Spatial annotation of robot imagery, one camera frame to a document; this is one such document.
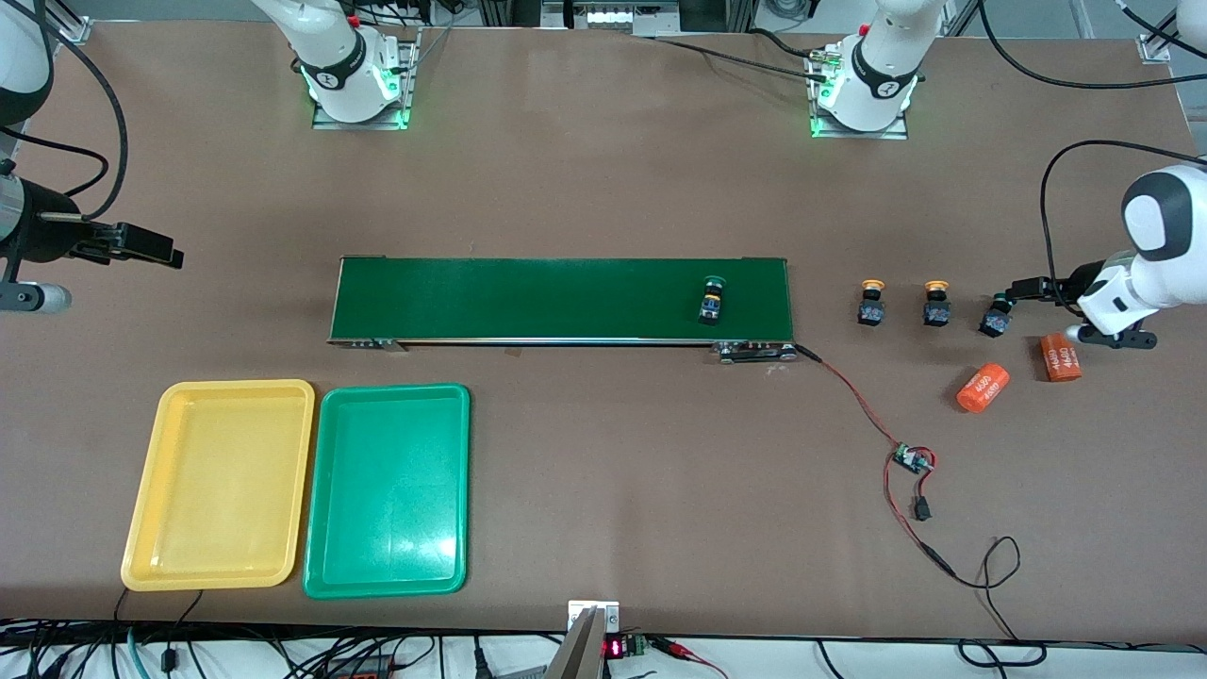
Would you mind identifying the aluminium frame rack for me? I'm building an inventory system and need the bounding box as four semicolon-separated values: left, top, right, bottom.
476;0;755;39

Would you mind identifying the green plastic tray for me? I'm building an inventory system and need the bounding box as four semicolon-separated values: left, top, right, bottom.
302;383;471;600

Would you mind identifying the red clip lead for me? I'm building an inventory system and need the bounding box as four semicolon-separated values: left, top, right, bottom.
651;637;732;679

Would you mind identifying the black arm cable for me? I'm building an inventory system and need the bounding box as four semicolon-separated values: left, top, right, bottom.
976;0;1207;312
0;0;129;220

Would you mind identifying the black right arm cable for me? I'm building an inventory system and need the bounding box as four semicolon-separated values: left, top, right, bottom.
0;0;129;220

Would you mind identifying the aluminium corner profile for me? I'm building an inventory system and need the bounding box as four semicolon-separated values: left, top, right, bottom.
1139;0;1207;65
38;0;93;46

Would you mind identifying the black cable bundle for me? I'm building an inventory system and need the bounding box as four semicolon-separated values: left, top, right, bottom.
0;589;567;679

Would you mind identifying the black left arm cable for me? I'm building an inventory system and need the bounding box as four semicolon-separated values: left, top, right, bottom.
976;0;1207;312

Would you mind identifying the green conveyor belt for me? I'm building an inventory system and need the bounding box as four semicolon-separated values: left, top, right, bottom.
327;255;798;364

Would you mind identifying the grey metal pole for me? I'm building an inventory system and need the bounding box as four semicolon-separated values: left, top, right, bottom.
545;608;604;679

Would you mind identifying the yellow plastic tray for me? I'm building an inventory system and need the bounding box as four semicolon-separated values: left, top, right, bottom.
121;379;317;592

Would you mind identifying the small metal table bracket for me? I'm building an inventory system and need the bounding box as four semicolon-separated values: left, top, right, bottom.
568;600;620;633

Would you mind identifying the black base power cable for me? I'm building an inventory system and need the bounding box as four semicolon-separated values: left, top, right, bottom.
651;28;833;84

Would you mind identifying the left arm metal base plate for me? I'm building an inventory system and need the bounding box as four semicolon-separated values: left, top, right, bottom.
806;47;911;141

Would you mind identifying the orange cylinder with print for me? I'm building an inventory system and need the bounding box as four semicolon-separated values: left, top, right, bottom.
955;362;1012;414
1040;332;1083;383

